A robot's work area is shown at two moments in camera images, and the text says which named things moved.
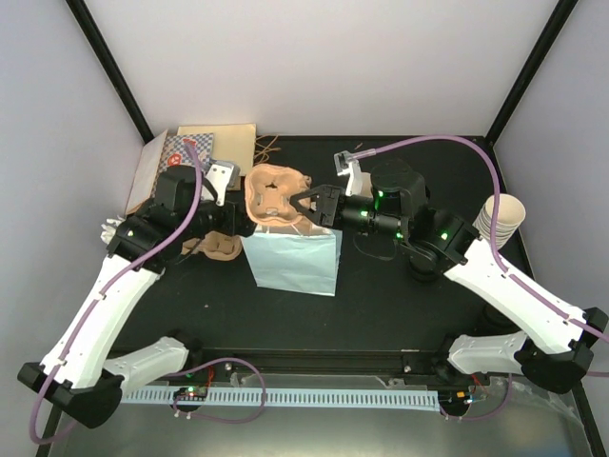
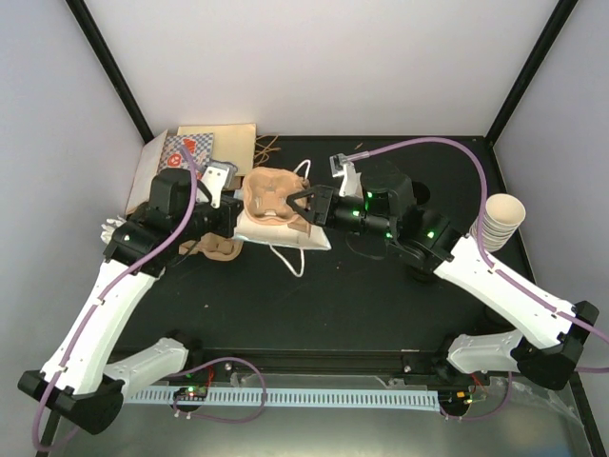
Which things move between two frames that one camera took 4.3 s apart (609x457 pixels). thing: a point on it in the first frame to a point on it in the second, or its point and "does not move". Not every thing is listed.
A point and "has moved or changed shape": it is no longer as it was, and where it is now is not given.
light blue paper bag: x=286 y=258 has moved or changed shape
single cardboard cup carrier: x=268 y=190 does not move
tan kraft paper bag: x=234 y=143 does not move
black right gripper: x=330 y=199 does not move
